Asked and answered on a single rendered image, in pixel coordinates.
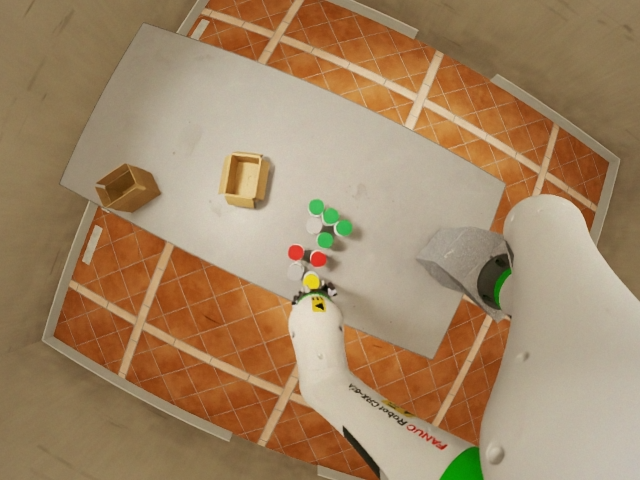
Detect white bottle with yellow cap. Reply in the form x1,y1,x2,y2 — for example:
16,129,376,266
303,271,319,289

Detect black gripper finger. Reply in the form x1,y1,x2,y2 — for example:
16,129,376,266
320,281,338,296
291,288,304,308

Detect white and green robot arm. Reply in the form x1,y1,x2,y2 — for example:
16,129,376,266
288,194,640,480

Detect white bottle with green cap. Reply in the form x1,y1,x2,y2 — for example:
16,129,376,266
322,208,339,226
334,220,352,236
308,199,324,217

